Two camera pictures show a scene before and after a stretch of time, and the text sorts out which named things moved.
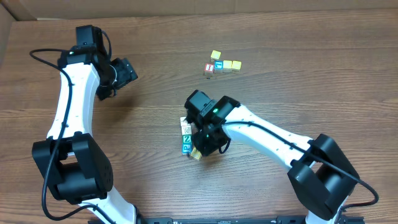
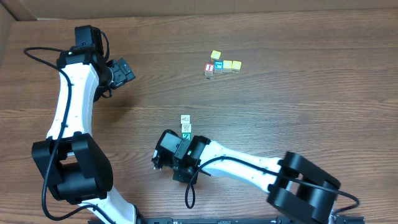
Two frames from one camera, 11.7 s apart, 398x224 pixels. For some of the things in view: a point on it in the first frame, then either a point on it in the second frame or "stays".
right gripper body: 203,144 to 160,155
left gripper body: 127,72 stays
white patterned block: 186,130 stays
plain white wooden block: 183,122 stays
